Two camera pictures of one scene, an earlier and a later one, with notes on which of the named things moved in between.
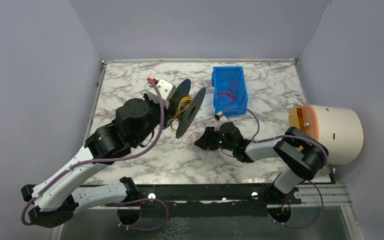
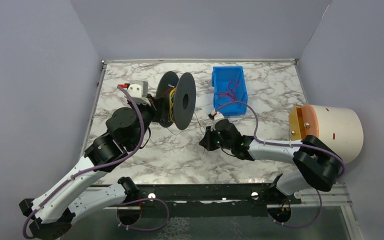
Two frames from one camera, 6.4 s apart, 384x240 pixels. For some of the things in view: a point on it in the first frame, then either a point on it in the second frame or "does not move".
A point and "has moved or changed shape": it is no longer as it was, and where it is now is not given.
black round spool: (184, 109) has moved or changed shape
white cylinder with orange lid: (340, 129) does not move
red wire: (193, 141) has moved or changed shape
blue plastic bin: (229, 91) does not move
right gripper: (210, 137) does not move
